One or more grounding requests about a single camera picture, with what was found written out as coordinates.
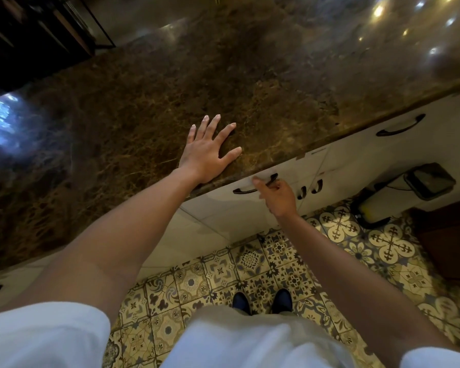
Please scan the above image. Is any person's left hand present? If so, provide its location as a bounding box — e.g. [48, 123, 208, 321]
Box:
[178, 113, 243, 185]

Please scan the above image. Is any person's right hand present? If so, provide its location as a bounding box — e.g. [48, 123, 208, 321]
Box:
[251, 176, 299, 220]

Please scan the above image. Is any cream white drawer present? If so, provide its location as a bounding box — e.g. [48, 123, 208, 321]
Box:
[182, 146, 330, 213]

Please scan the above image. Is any person's left forearm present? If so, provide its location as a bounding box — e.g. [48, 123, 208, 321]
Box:
[6, 166, 210, 330]

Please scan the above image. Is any person's right forearm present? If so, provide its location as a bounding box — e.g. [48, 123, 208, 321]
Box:
[278, 210, 457, 368]

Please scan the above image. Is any person's dark shoe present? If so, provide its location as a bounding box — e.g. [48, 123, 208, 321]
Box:
[271, 288, 293, 315]
[232, 291, 252, 315]

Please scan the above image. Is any person's white shirt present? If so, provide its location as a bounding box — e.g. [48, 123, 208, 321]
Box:
[0, 301, 460, 368]

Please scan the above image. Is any black and yellow device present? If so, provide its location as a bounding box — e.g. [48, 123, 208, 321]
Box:
[350, 187, 394, 229]

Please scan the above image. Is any cream counter cabinet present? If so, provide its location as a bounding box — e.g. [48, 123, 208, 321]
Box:
[0, 86, 460, 303]

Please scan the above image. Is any dark brown wooden panel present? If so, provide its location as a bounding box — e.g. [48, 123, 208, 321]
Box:
[409, 195, 460, 295]

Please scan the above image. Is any black metal shelf rack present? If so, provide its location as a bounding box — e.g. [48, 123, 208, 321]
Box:
[0, 0, 117, 90]

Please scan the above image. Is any thin black cable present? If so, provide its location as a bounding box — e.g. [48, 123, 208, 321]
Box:
[374, 181, 411, 192]

